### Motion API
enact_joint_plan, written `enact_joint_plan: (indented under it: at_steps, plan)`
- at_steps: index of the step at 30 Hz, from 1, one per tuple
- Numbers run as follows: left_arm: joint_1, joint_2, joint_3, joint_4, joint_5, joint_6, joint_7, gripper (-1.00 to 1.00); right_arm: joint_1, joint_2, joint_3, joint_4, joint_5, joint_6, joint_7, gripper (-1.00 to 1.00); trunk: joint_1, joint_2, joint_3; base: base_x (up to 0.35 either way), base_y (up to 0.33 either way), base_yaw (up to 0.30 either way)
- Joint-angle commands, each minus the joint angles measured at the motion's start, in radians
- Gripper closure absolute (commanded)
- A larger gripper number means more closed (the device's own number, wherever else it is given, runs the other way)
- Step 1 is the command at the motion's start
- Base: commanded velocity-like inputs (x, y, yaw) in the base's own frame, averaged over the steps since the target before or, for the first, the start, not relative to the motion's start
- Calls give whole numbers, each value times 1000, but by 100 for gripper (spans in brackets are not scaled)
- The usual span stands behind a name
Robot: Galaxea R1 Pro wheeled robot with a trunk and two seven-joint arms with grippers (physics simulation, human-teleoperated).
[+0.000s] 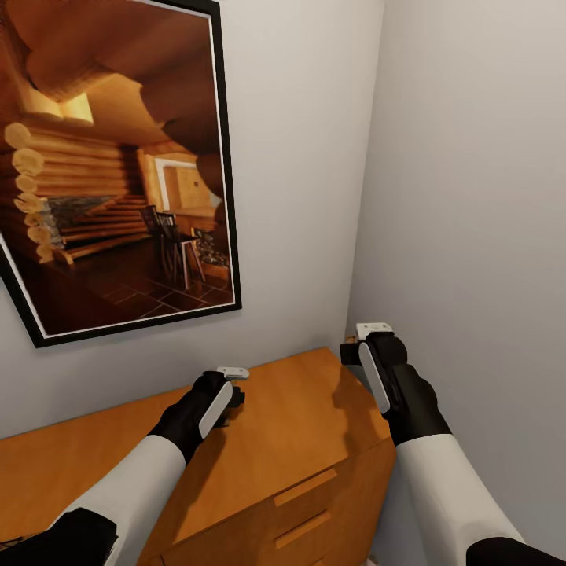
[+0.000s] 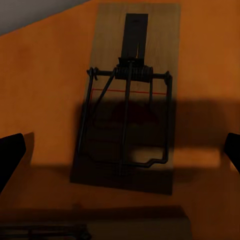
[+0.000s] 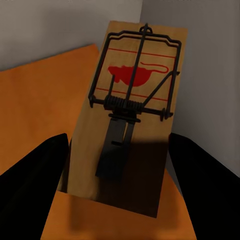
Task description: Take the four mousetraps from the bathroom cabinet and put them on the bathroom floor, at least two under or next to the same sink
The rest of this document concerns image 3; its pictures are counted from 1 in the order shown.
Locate mousetrap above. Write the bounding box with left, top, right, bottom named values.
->
left=56, top=20, right=188, bottom=218

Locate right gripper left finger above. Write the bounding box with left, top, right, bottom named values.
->
left=0, top=133, right=69, bottom=240

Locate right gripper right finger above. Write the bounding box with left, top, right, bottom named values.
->
left=168, top=133, right=240, bottom=240

